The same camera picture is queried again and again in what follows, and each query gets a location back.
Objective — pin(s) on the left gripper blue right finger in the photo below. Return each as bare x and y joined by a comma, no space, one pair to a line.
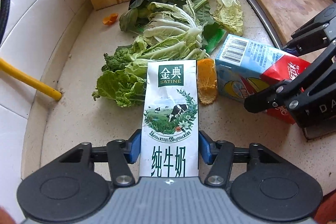
207,148

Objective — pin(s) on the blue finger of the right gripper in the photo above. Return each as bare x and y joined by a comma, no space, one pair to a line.
292,50
271,97

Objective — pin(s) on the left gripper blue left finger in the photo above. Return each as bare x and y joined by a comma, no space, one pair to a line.
132,148

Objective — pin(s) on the red blue iced tea carton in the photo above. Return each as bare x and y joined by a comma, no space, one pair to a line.
245,67

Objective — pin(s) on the green white milk carton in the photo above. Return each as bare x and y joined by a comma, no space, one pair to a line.
169,135

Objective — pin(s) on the large orange peel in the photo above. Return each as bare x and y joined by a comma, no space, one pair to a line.
206,81

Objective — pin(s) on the pale yellow cabbage leaf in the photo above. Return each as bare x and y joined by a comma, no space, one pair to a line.
229,14

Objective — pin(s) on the green plastic wrapper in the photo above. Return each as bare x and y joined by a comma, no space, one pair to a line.
214,38

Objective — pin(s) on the green napa cabbage leaves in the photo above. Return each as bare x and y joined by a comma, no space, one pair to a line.
172,33

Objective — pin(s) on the small orange peel piece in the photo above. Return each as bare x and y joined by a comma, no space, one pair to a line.
110,20

